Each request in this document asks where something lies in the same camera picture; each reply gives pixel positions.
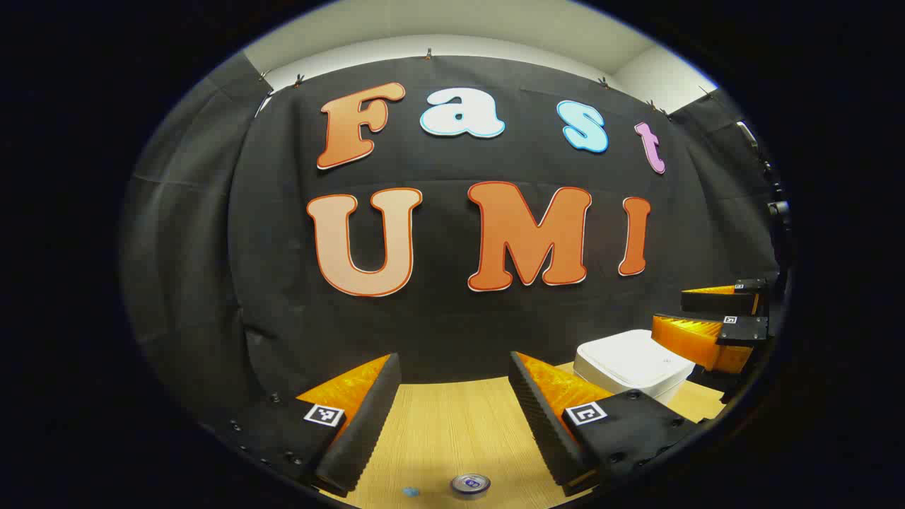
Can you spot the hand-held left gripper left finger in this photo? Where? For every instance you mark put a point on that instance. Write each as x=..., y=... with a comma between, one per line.
x=360, y=431

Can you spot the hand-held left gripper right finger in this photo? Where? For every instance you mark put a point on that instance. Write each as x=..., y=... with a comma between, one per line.
x=544, y=431

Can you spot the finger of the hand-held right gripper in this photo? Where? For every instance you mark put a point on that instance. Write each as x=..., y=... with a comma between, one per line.
x=714, y=302
x=742, y=330

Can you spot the silver blue pop can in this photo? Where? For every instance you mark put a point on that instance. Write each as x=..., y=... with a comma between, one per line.
x=470, y=485

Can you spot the white garbage bin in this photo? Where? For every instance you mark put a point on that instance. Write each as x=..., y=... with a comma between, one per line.
x=629, y=360

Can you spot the wooden desktop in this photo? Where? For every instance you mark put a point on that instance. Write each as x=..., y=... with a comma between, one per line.
x=452, y=431

